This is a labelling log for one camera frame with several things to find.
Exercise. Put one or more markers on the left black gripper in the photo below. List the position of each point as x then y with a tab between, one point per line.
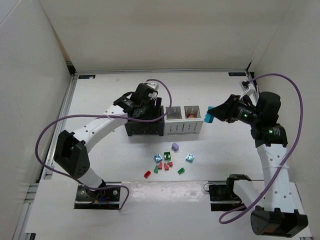
152	105

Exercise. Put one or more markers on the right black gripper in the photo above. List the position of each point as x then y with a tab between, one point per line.
230	110

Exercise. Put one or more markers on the cyan lego brick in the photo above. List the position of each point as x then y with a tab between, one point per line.
190	158
208	117
157	158

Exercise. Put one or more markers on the lilac lego brick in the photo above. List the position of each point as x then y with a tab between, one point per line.
175	147

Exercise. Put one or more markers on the green square lego brick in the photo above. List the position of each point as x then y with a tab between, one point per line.
167	156

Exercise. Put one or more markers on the green sloped lego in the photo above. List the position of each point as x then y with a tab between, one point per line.
156	169

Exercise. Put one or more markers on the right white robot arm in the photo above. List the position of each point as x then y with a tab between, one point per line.
275	212

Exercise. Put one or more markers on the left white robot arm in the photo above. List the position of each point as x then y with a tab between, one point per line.
72	148

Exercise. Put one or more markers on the black double bin container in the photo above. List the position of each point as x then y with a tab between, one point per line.
134	128

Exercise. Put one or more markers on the white double bin container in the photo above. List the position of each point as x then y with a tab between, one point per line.
176	121

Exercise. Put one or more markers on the red sloped lego piece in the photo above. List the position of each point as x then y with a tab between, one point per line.
166	166

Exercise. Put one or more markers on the red lego brick front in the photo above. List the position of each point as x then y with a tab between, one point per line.
147	174

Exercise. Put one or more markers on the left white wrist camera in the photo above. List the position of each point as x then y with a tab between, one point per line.
153	85

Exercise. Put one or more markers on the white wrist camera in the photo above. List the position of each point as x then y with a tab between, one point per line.
153	85
247	87

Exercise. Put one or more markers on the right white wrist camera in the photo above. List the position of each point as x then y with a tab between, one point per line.
247	87

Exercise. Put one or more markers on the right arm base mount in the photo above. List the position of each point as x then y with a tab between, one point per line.
229	195

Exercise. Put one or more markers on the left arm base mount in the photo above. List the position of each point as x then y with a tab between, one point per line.
108	199

